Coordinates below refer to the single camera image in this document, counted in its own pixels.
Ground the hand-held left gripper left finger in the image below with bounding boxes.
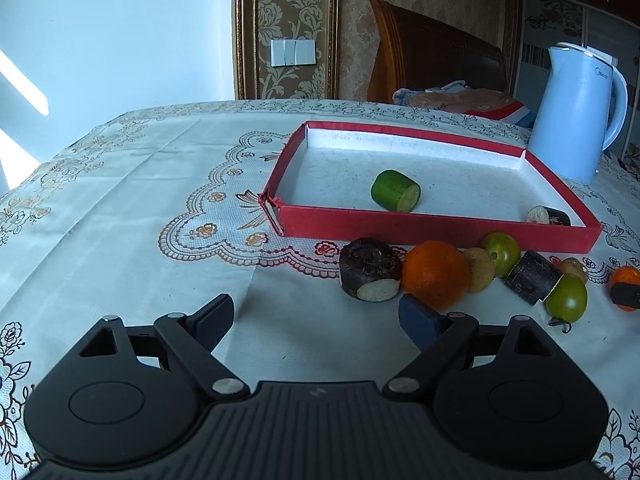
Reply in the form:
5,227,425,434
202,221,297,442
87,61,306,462
75,293,251,402

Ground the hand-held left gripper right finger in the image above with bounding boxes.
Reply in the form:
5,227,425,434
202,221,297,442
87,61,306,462
382,293,557,402

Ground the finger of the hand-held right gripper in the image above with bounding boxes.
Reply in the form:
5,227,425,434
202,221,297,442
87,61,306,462
611,282,640,309

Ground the orange mandarin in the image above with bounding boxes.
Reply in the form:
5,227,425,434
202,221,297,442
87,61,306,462
401,240,471,311
608,266,640,313

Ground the green tomato with stem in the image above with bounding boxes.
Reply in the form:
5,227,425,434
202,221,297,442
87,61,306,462
545,275,588,334

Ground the red shallow cardboard tray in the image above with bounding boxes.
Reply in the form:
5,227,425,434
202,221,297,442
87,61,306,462
258,121,606,254

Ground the green cucumber piece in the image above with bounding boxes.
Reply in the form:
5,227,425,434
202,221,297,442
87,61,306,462
371,170,421,212

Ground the light blue electric kettle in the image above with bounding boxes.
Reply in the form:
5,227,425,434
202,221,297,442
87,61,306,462
528,41,628,186

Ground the crumpled bedding pile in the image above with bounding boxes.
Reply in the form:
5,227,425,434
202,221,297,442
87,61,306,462
392,80,538,128

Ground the brown wooden headboard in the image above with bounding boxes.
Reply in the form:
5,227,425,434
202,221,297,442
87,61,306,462
367,0,508,103

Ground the white wall light switch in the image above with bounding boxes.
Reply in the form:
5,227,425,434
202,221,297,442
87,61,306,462
270,38,317,67

